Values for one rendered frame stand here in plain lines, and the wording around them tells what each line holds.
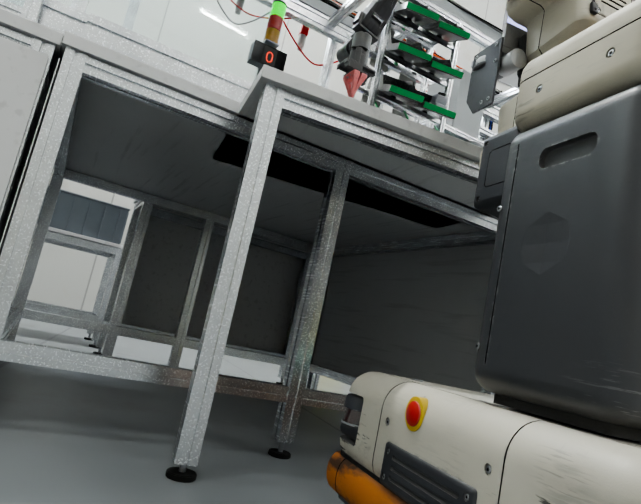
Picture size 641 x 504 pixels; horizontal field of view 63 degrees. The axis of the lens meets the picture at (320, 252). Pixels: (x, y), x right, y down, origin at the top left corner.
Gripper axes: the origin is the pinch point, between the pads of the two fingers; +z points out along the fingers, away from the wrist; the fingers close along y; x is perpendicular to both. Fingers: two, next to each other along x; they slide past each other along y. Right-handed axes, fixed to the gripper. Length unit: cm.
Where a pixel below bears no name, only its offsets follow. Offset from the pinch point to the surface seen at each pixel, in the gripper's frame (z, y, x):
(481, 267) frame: 32, -76, -16
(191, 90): 18.5, 44.6, 2.4
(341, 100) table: 19.0, 17.0, 28.9
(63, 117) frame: 35, 69, 1
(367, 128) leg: 22.1, 8.5, 27.8
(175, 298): 60, -5, -174
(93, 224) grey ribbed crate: 26, 45, -209
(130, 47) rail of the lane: 10, 60, -6
